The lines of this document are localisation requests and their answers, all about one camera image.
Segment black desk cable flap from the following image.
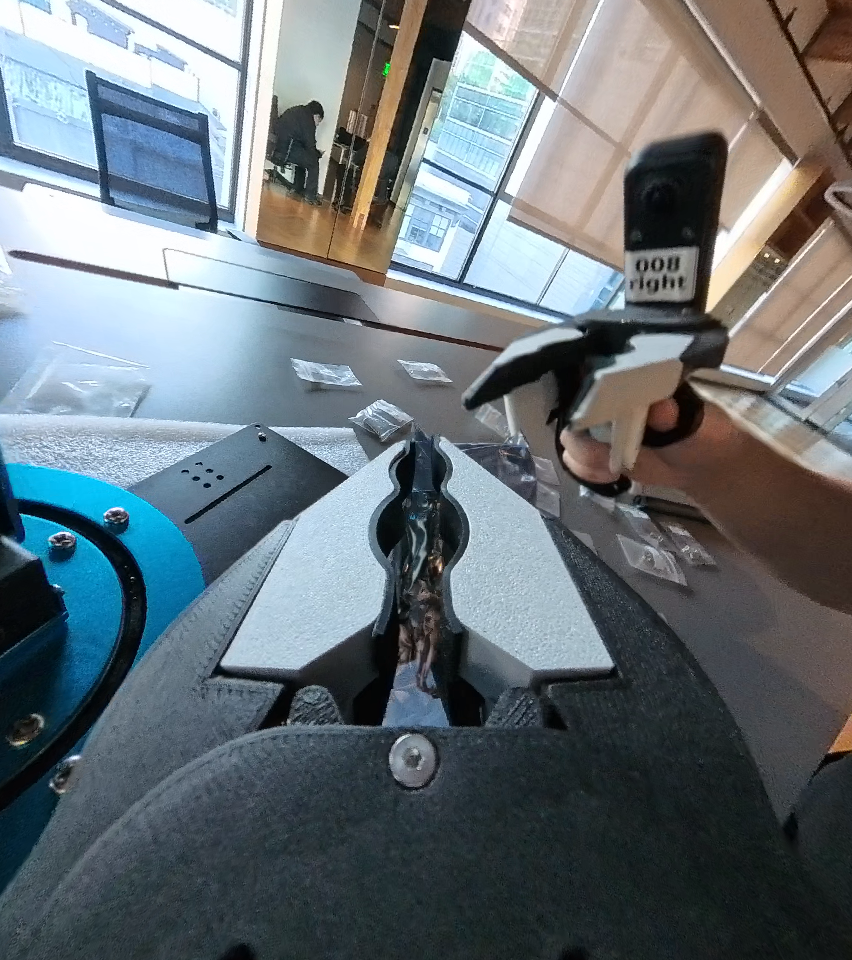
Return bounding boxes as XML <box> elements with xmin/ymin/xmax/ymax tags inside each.
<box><xmin>162</xmin><ymin>246</ymin><xmax>385</xmax><ymax>325</ymax></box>

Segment black metal base plate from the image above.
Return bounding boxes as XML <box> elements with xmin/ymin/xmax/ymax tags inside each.
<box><xmin>126</xmin><ymin>425</ymin><xmax>350</xmax><ymax>589</ymax></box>

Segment black office chair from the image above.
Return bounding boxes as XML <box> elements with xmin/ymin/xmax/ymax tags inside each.
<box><xmin>84</xmin><ymin>69</ymin><xmax>235</xmax><ymax>235</ymax></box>

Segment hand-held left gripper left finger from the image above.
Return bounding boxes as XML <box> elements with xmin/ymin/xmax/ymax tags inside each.
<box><xmin>222</xmin><ymin>440</ymin><xmax>416</xmax><ymax>699</ymax></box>

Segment blue toy robot arm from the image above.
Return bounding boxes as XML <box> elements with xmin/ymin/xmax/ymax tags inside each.
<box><xmin>0</xmin><ymin>270</ymin><xmax>151</xmax><ymax>844</ymax></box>

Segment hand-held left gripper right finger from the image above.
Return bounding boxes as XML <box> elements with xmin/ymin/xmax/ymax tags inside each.
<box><xmin>429</xmin><ymin>443</ymin><xmax>616</xmax><ymax>699</ymax></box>

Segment person's right hand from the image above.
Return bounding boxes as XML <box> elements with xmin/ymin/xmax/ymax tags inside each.
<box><xmin>557</xmin><ymin>383</ymin><xmax>734</xmax><ymax>499</ymax></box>

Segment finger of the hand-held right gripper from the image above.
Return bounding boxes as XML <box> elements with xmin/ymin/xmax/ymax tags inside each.
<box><xmin>464</xmin><ymin>326</ymin><xmax>610</xmax><ymax>439</ymax></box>
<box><xmin>567</xmin><ymin>348</ymin><xmax>700</xmax><ymax>484</ymax></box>

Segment dark grey desk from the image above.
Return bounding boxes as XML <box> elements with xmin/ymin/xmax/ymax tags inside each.
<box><xmin>0</xmin><ymin>168</ymin><xmax>547</xmax><ymax>349</ymax></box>
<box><xmin>0</xmin><ymin>248</ymin><xmax>852</xmax><ymax>841</ymax></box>

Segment scattered small clear zip bags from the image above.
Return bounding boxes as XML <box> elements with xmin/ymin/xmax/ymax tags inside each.
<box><xmin>0</xmin><ymin>225</ymin><xmax>719</xmax><ymax>589</ymax></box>

